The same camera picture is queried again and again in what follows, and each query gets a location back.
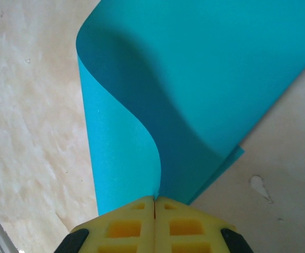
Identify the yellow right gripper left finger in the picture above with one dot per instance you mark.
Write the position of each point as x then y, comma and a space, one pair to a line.
126, 229

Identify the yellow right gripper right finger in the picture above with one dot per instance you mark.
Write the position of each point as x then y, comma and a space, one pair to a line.
186, 229

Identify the teal cloth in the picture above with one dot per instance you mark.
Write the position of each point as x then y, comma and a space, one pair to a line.
194, 66

